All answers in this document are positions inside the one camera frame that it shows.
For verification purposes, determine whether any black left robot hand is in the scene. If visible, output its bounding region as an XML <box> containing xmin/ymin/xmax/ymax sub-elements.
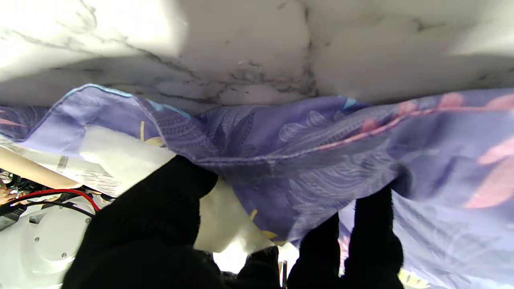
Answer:
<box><xmin>61</xmin><ymin>155</ymin><xmax>404</xmax><ymax>289</ymax></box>

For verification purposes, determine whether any blue floral pillowcase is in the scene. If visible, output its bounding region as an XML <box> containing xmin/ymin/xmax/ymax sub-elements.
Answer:
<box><xmin>0</xmin><ymin>83</ymin><xmax>514</xmax><ymax>289</ymax></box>

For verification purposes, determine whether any red black right arm cable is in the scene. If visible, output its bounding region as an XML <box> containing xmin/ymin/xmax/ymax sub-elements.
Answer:
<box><xmin>0</xmin><ymin>188</ymin><xmax>102</xmax><ymax>219</ymax></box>

